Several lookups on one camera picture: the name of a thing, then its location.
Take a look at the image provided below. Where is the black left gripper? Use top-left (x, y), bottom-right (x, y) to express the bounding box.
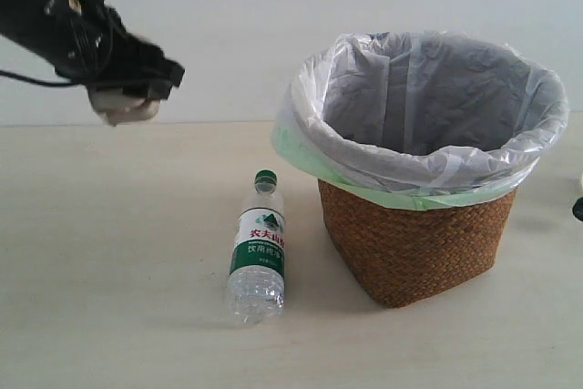
top-left (44, 0), bottom-right (185, 100)

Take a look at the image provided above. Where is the crushed cardboard tube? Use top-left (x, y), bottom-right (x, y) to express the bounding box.
top-left (87, 89), bottom-right (160, 127)

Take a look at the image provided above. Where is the clear bottle green label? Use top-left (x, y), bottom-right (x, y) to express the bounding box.
top-left (227, 169), bottom-right (286, 324)

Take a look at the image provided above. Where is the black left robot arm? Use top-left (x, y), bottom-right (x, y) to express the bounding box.
top-left (1, 0), bottom-right (185, 100)

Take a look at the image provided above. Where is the translucent white bin liner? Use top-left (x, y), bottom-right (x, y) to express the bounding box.
top-left (275, 31), bottom-right (569, 196)

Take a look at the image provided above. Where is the woven brown wicker bin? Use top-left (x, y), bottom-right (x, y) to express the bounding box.
top-left (318, 180), bottom-right (516, 308)

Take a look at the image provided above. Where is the black object at right edge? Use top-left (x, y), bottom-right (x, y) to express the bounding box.
top-left (572, 198), bottom-right (583, 221)

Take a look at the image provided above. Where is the black cable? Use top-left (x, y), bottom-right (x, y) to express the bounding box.
top-left (0, 68), bottom-right (87, 88)

